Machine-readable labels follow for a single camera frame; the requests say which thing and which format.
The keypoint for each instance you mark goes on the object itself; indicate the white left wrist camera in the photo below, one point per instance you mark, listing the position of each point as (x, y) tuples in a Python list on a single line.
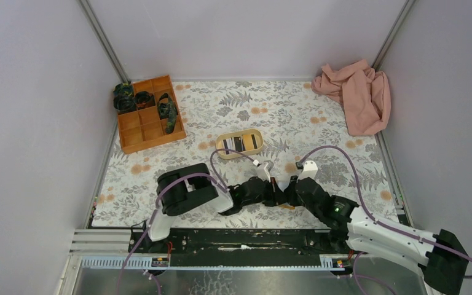
[(263, 169)]

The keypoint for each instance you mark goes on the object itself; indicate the floral patterned table mat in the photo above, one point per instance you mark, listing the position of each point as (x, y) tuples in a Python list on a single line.
[(294, 122)]

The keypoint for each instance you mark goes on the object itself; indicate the pink crumpled cloth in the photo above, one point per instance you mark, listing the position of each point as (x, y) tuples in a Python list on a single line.
[(363, 93)]

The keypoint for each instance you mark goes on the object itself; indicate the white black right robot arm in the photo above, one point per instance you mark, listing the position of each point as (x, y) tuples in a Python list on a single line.
[(439, 258)]

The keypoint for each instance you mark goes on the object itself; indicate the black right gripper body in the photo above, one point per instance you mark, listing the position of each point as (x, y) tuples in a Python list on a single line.
[(298, 188)]

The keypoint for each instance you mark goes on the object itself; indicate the orange compartment organizer tray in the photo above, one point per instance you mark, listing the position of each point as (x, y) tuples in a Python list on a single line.
[(152, 118)]

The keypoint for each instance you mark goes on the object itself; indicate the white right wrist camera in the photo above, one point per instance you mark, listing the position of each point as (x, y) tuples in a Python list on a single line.
[(308, 169)]

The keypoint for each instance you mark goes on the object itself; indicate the grey card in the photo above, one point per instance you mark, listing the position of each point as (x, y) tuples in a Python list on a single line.
[(228, 145)]

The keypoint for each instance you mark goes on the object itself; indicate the beige oval plastic tray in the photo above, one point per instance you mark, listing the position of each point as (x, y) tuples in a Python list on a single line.
[(237, 136)]

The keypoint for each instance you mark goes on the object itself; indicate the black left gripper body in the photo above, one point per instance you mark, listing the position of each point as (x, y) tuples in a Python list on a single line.
[(267, 191)]

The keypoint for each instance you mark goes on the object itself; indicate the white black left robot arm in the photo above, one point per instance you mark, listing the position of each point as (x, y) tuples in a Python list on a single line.
[(182, 190)]

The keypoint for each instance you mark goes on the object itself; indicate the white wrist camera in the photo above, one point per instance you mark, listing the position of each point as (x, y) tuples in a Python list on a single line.
[(308, 169), (263, 169)]

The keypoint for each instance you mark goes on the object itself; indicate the yellow leather card holder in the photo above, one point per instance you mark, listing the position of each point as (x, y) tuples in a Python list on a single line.
[(287, 206)]

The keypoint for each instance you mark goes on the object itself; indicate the orange card with black stripe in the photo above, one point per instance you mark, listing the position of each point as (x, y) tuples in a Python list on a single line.
[(249, 142)]

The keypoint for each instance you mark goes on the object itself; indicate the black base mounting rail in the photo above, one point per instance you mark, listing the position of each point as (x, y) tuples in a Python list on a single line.
[(246, 248)]

